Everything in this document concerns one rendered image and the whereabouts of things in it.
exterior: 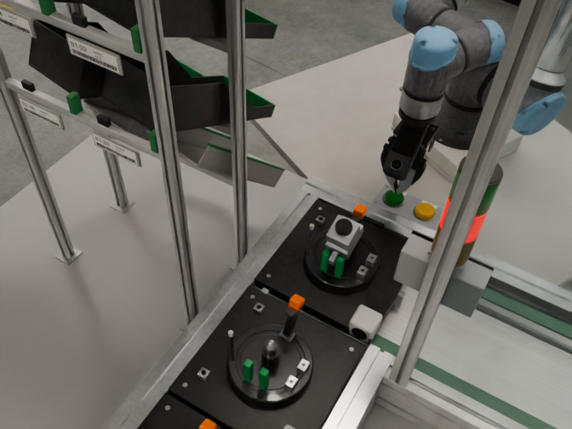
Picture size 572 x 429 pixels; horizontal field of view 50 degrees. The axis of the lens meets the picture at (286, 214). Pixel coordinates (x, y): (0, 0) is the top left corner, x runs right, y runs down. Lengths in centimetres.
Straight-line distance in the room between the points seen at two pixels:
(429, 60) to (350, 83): 72
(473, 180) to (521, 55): 16
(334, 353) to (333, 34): 274
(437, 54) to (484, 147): 42
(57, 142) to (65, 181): 147
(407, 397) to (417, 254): 32
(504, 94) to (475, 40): 52
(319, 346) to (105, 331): 42
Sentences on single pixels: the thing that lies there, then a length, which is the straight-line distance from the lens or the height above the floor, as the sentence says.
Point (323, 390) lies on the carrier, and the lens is 103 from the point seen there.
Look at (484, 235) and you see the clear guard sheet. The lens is 75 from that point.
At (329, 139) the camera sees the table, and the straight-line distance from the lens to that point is 158.
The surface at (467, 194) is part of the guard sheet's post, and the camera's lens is 71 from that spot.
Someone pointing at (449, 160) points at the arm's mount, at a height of 91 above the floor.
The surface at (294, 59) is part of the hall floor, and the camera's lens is 338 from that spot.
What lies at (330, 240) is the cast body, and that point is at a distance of 107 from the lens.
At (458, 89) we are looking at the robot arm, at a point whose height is 105.
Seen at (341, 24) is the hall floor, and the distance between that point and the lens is 371.
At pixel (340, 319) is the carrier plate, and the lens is 109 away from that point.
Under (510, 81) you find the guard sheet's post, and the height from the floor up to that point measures 156.
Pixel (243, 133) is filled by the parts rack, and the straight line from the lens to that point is 102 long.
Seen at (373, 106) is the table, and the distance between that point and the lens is 170.
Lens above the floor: 189
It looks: 48 degrees down
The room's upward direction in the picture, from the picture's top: 3 degrees clockwise
